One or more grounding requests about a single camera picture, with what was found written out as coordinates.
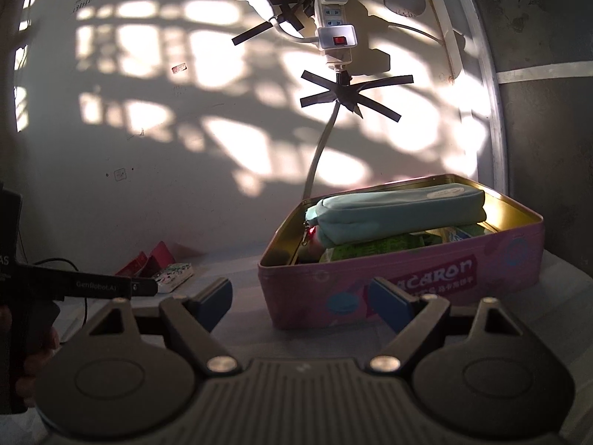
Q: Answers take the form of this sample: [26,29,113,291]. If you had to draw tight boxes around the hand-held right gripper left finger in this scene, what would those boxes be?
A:
[87,277,242,377]

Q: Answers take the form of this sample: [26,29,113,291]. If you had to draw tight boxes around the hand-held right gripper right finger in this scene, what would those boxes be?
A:
[368,277,523,375]

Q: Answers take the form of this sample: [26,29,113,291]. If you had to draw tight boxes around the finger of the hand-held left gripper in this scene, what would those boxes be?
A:
[19,263,159,300]

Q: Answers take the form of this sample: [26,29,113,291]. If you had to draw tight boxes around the pink tin box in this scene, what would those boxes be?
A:
[258,174,546,331]

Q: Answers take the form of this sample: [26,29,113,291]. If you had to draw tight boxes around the green snack packet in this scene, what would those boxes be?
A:
[319,233,438,265]

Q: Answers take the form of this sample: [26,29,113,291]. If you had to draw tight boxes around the teal pencil case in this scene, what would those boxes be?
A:
[304,183,487,248]

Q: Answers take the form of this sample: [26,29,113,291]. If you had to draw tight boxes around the person's left hand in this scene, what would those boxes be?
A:
[25,327,62,378]

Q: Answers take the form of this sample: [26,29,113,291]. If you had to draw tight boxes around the blue striped bed sheet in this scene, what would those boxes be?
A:
[19,245,593,445]

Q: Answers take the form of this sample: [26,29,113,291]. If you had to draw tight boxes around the small patterned box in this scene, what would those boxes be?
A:
[154,262,195,294]

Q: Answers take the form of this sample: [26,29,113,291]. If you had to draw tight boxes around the red folded carton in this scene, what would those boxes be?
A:
[114,240,177,278]

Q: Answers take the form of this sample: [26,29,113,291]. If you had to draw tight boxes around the black tape cross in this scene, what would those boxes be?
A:
[299,70,415,124]

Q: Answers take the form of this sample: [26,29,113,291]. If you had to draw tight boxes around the white tape strip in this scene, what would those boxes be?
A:
[497,62,593,85]

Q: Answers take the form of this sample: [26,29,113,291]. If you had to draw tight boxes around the black tape strips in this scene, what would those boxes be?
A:
[232,2,317,47]

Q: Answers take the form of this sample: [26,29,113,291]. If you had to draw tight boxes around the white power strip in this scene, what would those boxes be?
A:
[314,0,354,68]

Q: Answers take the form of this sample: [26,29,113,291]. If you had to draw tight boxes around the thin black cable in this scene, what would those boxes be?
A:
[34,258,93,326]

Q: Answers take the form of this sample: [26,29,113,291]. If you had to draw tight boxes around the white power cable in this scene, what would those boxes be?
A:
[303,102,342,201]

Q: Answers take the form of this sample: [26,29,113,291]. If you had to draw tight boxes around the white wall cable duct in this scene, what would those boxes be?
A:
[440,28,467,80]

